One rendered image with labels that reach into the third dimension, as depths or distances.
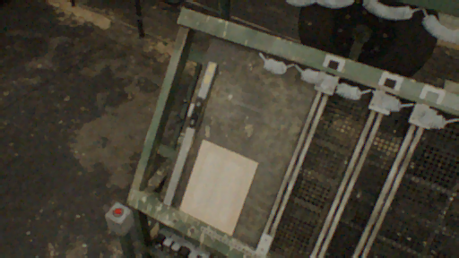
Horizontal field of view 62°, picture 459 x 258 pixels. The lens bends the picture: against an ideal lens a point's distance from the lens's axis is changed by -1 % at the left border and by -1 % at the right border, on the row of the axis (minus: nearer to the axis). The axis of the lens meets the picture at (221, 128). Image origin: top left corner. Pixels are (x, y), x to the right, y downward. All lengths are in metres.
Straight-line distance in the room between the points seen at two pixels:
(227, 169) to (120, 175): 1.75
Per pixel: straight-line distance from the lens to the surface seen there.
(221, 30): 2.26
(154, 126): 2.48
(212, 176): 2.38
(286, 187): 2.23
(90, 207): 3.73
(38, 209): 3.86
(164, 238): 2.60
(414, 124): 2.13
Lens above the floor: 3.01
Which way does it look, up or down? 45 degrees down
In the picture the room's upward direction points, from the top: 4 degrees clockwise
